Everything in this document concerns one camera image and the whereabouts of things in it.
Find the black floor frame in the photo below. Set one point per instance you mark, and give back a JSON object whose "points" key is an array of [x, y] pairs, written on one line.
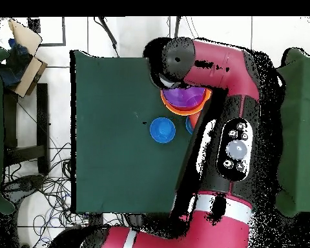
{"points": [[63, 33]]}

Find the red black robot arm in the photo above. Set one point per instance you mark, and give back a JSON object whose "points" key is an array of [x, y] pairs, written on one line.
{"points": [[222, 72]]}

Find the purple bowl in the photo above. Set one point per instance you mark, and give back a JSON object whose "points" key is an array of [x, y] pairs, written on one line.
{"points": [[174, 97]]}

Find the small dark blue bowl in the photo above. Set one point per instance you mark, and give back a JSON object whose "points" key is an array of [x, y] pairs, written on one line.
{"points": [[162, 130]]}

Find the cardboard box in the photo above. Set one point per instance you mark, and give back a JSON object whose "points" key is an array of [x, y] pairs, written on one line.
{"points": [[31, 75]]}

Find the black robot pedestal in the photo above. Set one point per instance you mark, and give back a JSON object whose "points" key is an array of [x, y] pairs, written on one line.
{"points": [[137, 221]]}

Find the black tripod leg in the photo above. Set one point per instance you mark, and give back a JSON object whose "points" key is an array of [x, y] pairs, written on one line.
{"points": [[177, 27], [108, 31]]}

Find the orange cup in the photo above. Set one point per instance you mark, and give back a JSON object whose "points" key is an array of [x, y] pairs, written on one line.
{"points": [[194, 121]]}

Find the black stool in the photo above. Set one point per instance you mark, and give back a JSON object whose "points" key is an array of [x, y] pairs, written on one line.
{"points": [[42, 116]]}

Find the dark green table cloth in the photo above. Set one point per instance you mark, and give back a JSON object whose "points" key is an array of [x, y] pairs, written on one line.
{"points": [[106, 103]]}

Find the small light blue bowl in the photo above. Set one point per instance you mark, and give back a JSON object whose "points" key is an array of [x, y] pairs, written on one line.
{"points": [[188, 126]]}

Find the wide orange bowl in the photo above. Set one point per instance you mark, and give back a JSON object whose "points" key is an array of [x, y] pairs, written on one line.
{"points": [[186, 109]]}

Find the blue bag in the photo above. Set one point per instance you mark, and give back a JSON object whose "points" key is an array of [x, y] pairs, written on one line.
{"points": [[15, 67]]}

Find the black chair base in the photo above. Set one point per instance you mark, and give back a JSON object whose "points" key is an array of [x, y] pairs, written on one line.
{"points": [[25, 184]]}

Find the large yellow bowl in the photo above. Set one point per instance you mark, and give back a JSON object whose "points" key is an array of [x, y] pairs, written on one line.
{"points": [[170, 109]]}

